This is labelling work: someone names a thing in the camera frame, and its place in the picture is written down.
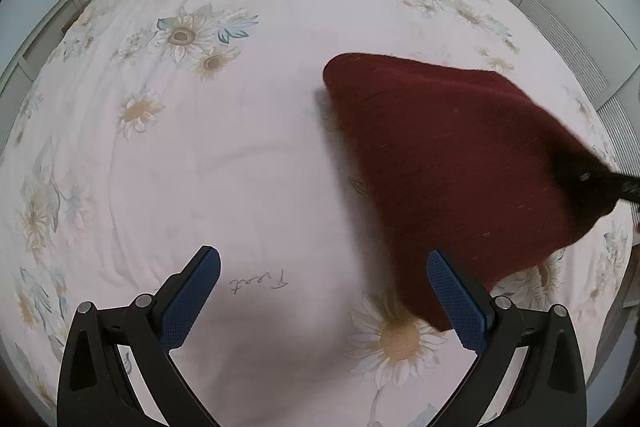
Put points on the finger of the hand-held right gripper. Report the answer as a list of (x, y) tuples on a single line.
[(595, 184)]

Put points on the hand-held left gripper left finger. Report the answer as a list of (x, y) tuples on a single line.
[(192, 297)]

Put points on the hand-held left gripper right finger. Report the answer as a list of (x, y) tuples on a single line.
[(457, 297)]

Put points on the dark red knitted sweater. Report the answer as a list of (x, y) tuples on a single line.
[(440, 147)]

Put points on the floral bed sheet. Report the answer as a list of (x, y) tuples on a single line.
[(200, 182)]

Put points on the white panelled cabinet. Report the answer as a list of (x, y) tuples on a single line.
[(30, 52)]

